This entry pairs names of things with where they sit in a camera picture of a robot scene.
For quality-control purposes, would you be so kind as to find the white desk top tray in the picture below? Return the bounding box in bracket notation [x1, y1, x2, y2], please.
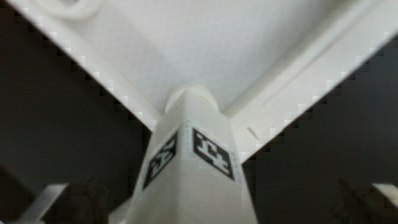
[6, 0, 380, 133]

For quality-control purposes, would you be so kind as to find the white L-shaped fence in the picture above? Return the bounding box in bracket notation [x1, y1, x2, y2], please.
[225, 0, 398, 159]

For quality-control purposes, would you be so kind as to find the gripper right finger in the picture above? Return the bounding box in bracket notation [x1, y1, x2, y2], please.
[330, 180, 398, 224]

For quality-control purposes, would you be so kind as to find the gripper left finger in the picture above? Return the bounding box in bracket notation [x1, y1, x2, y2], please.
[12, 179, 108, 224]

